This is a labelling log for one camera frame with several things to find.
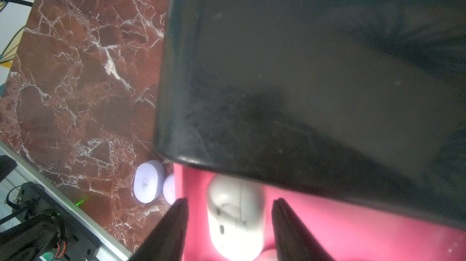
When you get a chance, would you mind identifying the white oval earphone case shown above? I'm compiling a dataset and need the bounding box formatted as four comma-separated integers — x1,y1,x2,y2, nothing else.
206,176,266,261

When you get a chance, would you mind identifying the black pink drawer cabinet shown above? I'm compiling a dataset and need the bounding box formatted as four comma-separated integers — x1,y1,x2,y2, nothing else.
154,0,466,230

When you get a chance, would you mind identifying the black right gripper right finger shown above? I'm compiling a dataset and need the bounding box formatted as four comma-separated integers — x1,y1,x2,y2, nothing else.
272,198,333,261

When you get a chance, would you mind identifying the white round earphone case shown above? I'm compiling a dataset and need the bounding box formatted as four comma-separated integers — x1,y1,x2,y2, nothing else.
254,249,278,261

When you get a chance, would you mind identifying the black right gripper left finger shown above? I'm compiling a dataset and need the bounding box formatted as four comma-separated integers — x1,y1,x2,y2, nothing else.
129,198,189,261

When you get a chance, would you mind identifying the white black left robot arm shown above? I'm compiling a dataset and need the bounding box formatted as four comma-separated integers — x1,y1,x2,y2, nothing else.
1,182,70,261

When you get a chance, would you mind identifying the aluminium front rail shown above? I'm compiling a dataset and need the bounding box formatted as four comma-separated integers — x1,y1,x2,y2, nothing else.
1,142,132,261

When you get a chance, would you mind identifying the pink top drawer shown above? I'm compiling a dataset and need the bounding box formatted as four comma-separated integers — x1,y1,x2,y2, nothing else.
174,165,466,261

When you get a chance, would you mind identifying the purple oval earphone case left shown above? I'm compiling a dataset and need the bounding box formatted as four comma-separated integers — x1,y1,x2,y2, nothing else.
133,160,165,203

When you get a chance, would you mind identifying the purple round earphone case left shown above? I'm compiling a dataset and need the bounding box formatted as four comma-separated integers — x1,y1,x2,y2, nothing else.
163,174,176,205

